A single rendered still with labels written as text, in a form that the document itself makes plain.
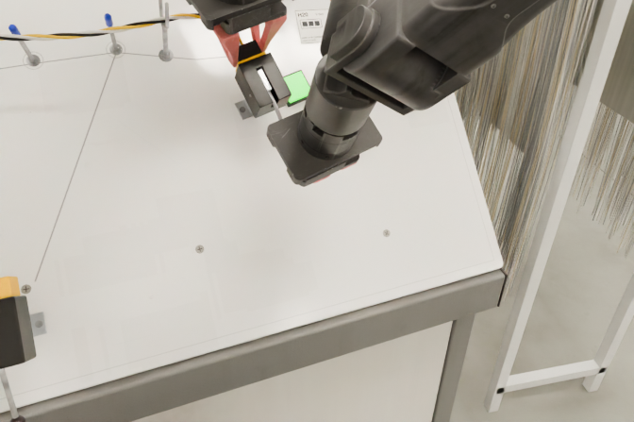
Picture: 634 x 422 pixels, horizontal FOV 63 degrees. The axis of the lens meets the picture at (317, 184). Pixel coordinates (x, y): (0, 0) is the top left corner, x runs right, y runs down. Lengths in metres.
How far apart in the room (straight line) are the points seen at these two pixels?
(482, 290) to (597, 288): 1.44
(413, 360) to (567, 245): 1.52
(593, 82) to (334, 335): 0.66
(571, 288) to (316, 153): 1.73
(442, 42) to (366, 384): 0.63
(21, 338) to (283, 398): 0.40
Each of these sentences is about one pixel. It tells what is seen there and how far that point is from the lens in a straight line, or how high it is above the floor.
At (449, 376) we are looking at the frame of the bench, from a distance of 0.98.
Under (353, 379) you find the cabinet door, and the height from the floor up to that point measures 0.68.
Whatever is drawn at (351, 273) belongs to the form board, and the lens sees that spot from 0.68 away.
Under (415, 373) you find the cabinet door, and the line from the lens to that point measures 0.92.
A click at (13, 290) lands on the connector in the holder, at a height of 1.01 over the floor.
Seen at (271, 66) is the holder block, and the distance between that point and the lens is 0.62.
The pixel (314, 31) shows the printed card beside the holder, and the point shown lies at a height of 1.14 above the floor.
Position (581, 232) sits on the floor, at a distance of 2.43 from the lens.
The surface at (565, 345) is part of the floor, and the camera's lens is 1.94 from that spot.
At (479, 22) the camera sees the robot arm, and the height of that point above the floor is 1.28.
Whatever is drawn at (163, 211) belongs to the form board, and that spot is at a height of 1.00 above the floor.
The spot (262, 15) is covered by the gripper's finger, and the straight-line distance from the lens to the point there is 0.57.
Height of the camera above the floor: 1.37
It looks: 34 degrees down
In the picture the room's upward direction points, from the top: straight up
